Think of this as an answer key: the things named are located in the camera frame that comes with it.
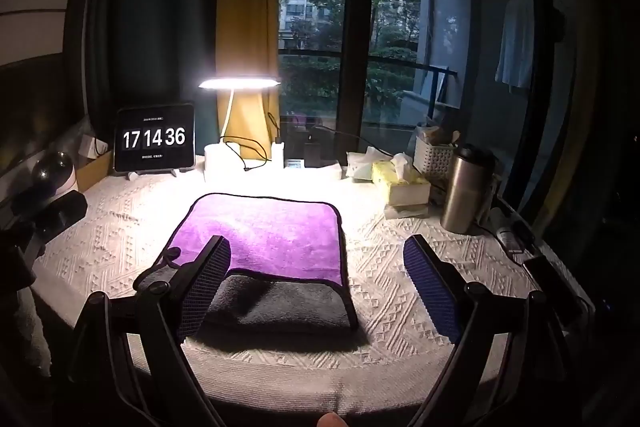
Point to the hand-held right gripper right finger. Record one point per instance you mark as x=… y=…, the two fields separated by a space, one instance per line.
x=434 y=292

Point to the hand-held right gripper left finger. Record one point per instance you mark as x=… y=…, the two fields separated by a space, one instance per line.
x=204 y=289

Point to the purple towel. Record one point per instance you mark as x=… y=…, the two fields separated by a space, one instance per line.
x=265 y=237

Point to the grey towel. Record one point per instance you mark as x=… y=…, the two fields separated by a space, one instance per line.
x=285 y=307

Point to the person's right hand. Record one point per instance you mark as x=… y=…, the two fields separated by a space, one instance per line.
x=331 y=420

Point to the cardboard box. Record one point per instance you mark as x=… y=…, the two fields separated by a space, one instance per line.
x=92 y=169

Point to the white textured tablecloth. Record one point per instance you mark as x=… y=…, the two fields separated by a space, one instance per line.
x=120 y=227

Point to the white bottle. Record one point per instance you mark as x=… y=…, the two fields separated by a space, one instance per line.
x=505 y=232

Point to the steel thermos flask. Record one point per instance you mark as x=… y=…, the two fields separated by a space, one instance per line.
x=467 y=192

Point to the black phone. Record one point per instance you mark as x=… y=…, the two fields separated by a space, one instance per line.
x=547 y=279

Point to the yellow tissue box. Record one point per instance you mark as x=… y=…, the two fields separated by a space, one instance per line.
x=400 y=182

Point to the tablet with clock display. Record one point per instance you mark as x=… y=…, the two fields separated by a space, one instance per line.
x=154 y=137

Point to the white slotted basket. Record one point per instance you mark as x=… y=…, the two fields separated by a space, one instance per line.
x=434 y=154

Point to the white tissue pack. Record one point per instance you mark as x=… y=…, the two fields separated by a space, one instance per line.
x=361 y=167

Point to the white charger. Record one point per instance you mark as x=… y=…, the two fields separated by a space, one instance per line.
x=278 y=152

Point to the black box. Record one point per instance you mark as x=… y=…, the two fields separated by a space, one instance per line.
x=320 y=149

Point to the white desk lamp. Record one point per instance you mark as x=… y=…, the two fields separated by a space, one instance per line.
x=235 y=107

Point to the dark green curtain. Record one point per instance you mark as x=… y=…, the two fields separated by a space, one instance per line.
x=150 y=7

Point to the white hanging shirt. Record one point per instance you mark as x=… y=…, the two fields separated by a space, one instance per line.
x=515 y=42

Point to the yellow curtain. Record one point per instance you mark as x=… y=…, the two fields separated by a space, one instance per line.
x=246 y=7

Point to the round black white camera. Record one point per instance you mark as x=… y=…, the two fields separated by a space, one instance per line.
x=52 y=169

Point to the black window frame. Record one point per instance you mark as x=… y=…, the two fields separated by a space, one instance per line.
x=357 y=32

